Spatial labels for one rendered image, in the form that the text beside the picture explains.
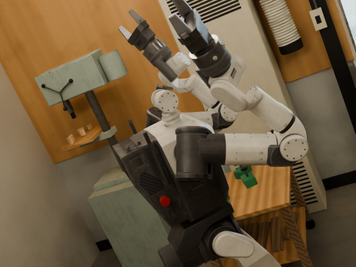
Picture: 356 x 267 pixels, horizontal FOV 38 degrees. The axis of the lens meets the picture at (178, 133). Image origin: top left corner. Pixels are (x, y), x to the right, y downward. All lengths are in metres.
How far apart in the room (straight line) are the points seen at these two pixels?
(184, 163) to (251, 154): 0.19
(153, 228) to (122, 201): 0.27
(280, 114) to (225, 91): 0.17
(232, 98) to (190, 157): 0.20
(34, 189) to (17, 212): 0.29
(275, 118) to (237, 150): 0.14
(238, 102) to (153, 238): 2.34
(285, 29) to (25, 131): 2.09
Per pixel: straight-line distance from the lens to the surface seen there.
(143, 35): 1.95
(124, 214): 3.59
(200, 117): 1.95
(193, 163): 1.44
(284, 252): 3.08
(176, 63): 1.93
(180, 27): 1.26
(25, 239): 3.87
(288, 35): 3.42
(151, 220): 3.55
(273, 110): 1.43
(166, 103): 1.62
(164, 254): 1.77
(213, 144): 1.45
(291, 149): 1.45
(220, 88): 1.36
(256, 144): 1.46
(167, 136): 1.58
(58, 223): 4.20
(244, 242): 1.78
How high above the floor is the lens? 1.76
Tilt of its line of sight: 15 degrees down
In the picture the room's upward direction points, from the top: 24 degrees counter-clockwise
